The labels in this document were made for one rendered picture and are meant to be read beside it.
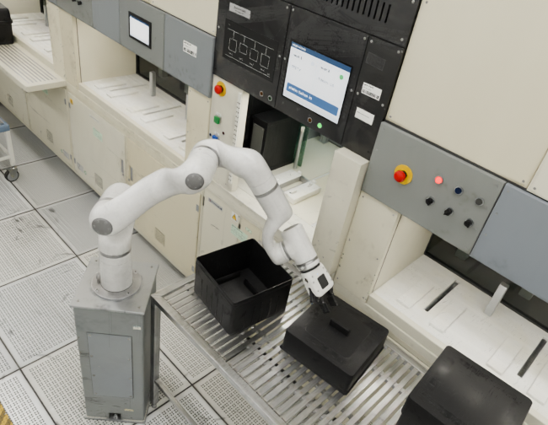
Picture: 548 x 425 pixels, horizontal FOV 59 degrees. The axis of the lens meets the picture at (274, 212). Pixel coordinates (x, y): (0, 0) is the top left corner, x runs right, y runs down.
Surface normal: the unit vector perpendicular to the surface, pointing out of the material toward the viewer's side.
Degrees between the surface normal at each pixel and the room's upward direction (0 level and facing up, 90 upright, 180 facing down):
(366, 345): 0
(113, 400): 90
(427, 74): 90
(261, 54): 90
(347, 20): 90
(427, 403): 0
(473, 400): 0
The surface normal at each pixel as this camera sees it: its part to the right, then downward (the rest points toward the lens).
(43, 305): 0.15, -0.80
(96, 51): 0.70, 0.50
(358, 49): -0.70, 0.33
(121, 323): 0.00, 0.58
